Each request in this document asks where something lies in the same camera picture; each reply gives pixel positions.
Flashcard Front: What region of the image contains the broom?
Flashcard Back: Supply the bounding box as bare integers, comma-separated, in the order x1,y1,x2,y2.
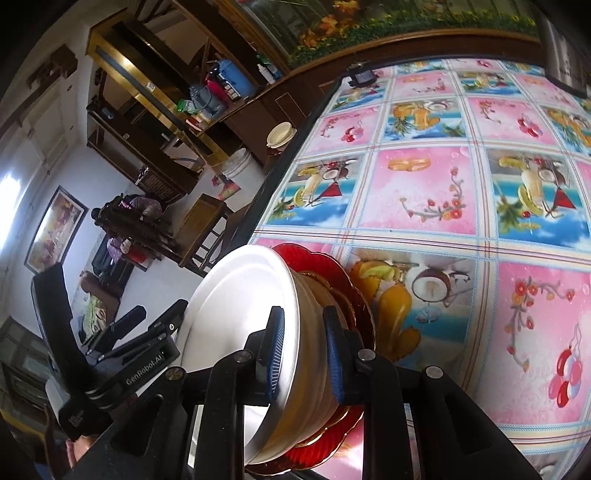
212,175,243,199

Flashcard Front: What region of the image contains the white bucket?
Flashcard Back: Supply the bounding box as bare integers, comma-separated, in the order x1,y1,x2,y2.
222,148,254,178

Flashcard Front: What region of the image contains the framed wall picture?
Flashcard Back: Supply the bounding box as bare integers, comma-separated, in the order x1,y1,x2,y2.
24,185,89,274

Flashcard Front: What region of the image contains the white bowl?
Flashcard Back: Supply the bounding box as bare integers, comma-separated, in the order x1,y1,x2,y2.
178,244,305,466

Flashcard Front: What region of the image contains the blue bottle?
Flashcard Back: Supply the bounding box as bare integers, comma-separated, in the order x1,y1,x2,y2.
218,59,254,97

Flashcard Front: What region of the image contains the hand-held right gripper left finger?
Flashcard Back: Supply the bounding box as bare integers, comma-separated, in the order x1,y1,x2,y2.
71,305,287,480

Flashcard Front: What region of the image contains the cream bowl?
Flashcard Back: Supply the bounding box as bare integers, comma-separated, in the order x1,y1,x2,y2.
277,271,354,446

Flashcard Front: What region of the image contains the light wooden chair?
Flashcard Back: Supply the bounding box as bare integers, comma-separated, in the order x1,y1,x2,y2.
178,194,234,278

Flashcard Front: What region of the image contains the patterned sofa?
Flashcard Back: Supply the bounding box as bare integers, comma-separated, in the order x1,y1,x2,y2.
78,270,121,344

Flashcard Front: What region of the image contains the dark wooden cabinet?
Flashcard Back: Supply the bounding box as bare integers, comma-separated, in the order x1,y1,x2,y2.
85,18,232,204

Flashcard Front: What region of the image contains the small black device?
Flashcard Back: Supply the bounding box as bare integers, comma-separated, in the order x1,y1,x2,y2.
346,65,376,88

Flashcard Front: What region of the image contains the amber glass plate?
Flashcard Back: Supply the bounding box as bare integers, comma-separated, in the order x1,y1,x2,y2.
300,270,370,450

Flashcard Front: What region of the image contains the dark rectangular object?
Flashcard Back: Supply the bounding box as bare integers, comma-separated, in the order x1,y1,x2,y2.
538,18,591,100

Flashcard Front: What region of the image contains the printed fruit tablecloth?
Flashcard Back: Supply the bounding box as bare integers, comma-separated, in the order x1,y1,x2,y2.
249,58,591,480

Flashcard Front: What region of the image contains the cream basin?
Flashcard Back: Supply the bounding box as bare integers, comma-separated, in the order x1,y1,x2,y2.
267,121,297,147

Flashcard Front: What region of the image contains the red glass plate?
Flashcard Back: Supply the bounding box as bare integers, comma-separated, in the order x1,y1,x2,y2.
245,242,377,477

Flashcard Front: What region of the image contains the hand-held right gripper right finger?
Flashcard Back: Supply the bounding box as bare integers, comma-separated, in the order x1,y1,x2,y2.
322,305,541,480

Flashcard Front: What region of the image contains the flower wall mural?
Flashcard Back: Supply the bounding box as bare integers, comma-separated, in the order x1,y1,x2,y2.
231,0,541,70

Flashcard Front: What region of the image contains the wooden sideboard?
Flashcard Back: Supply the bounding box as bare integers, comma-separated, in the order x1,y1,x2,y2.
185,65,352,158

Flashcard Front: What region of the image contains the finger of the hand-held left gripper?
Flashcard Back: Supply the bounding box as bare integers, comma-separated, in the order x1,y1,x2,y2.
81,305,148,354
99,299,190,365

